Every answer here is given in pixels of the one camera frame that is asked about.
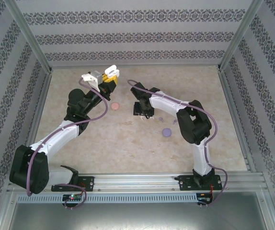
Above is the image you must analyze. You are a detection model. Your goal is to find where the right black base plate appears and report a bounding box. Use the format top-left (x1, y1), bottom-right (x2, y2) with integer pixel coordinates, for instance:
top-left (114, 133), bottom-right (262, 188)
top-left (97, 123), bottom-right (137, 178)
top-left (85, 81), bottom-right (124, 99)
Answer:
top-left (174, 174), bottom-right (222, 191)

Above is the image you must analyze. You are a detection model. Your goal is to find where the aluminium mounting rail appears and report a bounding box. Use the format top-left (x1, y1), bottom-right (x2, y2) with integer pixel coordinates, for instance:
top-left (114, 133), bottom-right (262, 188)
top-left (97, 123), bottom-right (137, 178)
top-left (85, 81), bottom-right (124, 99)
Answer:
top-left (7, 172), bottom-right (265, 193)

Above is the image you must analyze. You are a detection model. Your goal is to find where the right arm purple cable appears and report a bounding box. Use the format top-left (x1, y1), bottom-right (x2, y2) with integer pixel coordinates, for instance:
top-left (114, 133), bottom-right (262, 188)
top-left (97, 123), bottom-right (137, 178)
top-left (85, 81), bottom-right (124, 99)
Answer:
top-left (127, 80), bottom-right (229, 207)

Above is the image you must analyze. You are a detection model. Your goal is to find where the aluminium frame bar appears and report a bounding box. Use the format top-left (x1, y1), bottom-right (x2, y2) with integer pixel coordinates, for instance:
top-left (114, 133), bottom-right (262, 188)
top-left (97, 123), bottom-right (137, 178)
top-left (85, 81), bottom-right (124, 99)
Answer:
top-left (259, 189), bottom-right (275, 230)
top-left (0, 189), bottom-right (17, 230)

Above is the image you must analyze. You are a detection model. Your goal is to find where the long aluminium frame rail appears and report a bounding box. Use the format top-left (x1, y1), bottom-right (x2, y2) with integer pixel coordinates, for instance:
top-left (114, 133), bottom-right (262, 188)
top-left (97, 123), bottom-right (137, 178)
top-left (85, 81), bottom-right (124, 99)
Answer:
top-left (48, 64), bottom-right (222, 70)

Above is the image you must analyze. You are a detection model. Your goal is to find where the slotted grey cable duct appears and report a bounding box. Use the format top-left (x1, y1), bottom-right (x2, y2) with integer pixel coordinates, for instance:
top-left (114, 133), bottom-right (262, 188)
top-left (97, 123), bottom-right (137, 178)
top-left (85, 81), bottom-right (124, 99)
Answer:
top-left (16, 193), bottom-right (198, 203)

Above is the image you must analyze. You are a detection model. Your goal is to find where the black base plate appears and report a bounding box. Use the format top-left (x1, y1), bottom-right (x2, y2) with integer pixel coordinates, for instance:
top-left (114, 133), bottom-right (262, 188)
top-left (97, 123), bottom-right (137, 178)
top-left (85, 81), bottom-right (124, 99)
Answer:
top-left (51, 176), bottom-right (95, 192)
top-left (174, 174), bottom-right (222, 191)

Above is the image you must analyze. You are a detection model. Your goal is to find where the left small circuit board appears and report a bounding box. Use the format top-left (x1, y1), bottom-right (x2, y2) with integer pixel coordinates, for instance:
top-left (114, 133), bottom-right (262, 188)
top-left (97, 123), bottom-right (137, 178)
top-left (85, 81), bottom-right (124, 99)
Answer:
top-left (62, 194), bottom-right (82, 201)

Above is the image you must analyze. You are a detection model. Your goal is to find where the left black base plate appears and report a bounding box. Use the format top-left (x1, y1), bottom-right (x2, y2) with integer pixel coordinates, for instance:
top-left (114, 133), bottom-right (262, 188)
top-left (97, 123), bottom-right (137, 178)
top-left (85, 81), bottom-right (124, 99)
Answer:
top-left (51, 176), bottom-right (95, 192)

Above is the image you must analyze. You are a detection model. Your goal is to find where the grey metal sheet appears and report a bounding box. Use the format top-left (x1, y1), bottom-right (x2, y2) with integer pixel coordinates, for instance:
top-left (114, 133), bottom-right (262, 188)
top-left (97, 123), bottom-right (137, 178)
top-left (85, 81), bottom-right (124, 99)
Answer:
top-left (7, 202), bottom-right (271, 230)

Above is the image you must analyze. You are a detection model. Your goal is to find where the aluminium frame post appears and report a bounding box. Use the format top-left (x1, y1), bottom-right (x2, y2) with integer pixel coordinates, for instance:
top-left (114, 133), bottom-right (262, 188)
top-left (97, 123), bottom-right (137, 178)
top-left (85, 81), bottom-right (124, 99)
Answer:
top-left (2, 0), bottom-right (54, 73)
top-left (217, 0), bottom-right (264, 72)

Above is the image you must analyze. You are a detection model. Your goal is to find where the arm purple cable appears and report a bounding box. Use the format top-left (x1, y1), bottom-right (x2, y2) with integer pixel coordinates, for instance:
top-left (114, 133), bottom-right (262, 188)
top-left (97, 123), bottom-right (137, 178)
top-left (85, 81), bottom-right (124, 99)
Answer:
top-left (26, 78), bottom-right (109, 209)
top-left (127, 80), bottom-right (229, 207)

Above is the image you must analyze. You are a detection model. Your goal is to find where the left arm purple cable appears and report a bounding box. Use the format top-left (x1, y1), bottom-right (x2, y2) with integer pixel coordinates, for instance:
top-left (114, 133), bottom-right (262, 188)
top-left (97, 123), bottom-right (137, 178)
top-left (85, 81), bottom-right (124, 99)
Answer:
top-left (26, 78), bottom-right (109, 209)

